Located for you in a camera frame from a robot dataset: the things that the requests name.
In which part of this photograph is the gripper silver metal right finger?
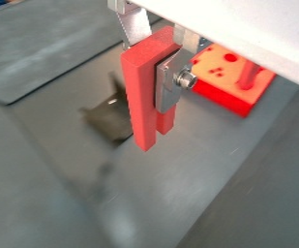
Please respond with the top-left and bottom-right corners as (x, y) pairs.
(155, 25), (211, 113)

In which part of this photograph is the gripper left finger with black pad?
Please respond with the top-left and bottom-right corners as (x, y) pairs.
(107, 0), (151, 49)

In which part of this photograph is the red double-square peg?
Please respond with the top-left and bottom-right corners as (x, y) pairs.
(120, 26), (179, 151)

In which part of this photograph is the red peg board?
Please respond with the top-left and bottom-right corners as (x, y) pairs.
(192, 44), (276, 117)

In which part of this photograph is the red cylinder peg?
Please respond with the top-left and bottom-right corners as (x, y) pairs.
(236, 60), (260, 90)

